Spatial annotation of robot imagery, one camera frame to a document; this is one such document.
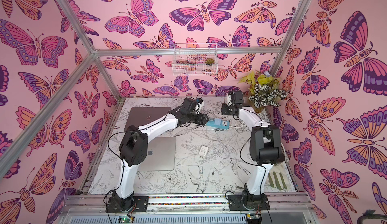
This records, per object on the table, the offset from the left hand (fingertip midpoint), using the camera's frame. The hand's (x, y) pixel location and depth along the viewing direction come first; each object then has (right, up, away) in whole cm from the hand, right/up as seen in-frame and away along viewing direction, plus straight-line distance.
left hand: (207, 117), depth 92 cm
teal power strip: (+12, -5, +8) cm, 15 cm away
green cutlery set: (+36, -35, -14) cm, 52 cm away
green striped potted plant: (+36, +17, 0) cm, 39 cm away
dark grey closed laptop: (-47, 0, +17) cm, 50 cm away
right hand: (+14, +6, +5) cm, 16 cm away
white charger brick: (-3, -20, -4) cm, 21 cm away
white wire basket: (-9, +36, +13) cm, 40 cm away
